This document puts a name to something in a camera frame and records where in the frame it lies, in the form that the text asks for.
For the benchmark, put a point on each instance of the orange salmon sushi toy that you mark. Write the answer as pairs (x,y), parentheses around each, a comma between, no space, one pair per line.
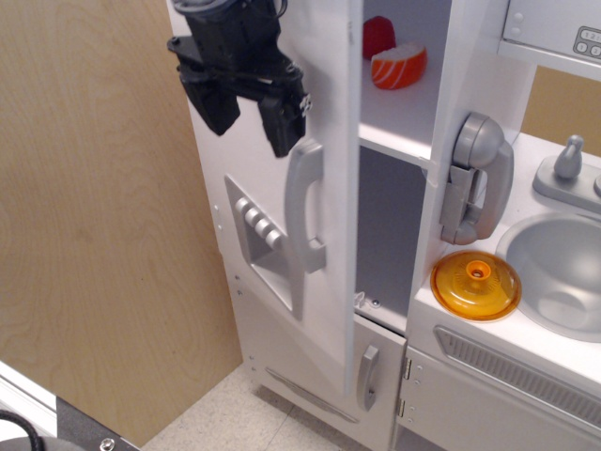
(399,67)

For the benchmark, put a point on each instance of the white toy kitchen cabinet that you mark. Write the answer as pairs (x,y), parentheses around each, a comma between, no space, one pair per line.
(397,270)

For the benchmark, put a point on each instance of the white toy microwave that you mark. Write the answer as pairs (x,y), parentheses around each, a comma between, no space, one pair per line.
(559,35)

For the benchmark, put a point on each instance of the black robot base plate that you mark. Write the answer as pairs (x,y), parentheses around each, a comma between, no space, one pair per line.
(79,428)

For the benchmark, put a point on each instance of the grey oven vent grille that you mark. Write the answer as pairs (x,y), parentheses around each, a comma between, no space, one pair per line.
(528,380)

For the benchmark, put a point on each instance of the grey fridge door handle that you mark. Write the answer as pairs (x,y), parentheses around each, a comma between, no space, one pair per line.
(305,168)

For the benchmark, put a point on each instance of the red toy strawberry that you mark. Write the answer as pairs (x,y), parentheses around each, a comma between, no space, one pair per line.
(377,36)

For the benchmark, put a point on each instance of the orange transparent pot lid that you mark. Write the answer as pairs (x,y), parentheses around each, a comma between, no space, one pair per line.
(476,285)

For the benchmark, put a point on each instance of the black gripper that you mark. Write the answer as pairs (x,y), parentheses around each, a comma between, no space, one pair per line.
(232,51)

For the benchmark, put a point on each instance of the white toy fridge door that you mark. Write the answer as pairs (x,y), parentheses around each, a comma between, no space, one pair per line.
(324,38)

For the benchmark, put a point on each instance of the white oven door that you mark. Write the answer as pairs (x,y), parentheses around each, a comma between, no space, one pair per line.
(456,411)

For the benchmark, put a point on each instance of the white freezer door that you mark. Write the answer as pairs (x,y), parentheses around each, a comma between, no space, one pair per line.
(279,357)

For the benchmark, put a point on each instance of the grey freezer door handle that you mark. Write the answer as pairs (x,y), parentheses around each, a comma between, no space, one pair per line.
(365,393)

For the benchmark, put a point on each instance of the grey toy sink basin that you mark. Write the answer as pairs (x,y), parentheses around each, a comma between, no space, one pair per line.
(557,258)

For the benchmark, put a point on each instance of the grey toy telephone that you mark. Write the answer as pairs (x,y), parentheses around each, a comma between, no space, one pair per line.
(479,182)

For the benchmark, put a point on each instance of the grey toy faucet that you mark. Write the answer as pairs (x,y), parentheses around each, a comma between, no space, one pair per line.
(568,179)

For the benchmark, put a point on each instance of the grey ice dispenser panel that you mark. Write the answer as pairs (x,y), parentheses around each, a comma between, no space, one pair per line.
(267,250)

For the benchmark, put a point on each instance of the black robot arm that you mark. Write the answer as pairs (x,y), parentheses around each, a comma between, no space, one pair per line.
(232,52)

